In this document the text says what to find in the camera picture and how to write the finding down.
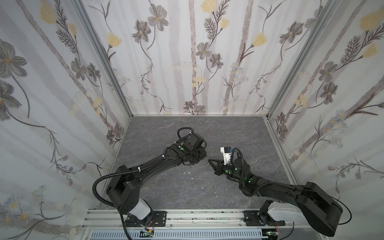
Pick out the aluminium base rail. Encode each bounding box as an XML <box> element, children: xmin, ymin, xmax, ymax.
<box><xmin>80</xmin><ymin>209</ymin><xmax>331</xmax><ymax>232</ymax></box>

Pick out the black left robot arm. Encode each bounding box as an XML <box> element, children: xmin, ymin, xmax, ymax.
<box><xmin>106</xmin><ymin>133</ymin><xmax>207</xmax><ymax>226</ymax></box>

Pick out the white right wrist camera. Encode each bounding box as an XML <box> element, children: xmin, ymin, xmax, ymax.
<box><xmin>220</xmin><ymin>147</ymin><xmax>233</xmax><ymax>165</ymax></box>

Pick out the white slotted cable duct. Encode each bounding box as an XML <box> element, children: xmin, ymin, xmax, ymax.
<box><xmin>89</xmin><ymin>229</ymin><xmax>265</xmax><ymax>240</ymax></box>

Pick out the black corrugated left cable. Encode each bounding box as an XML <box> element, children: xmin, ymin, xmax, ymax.
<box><xmin>91</xmin><ymin>126</ymin><xmax>195</xmax><ymax>240</ymax></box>

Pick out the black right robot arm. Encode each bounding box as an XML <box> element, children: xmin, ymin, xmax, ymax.
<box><xmin>208</xmin><ymin>158</ymin><xmax>343</xmax><ymax>237</ymax></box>

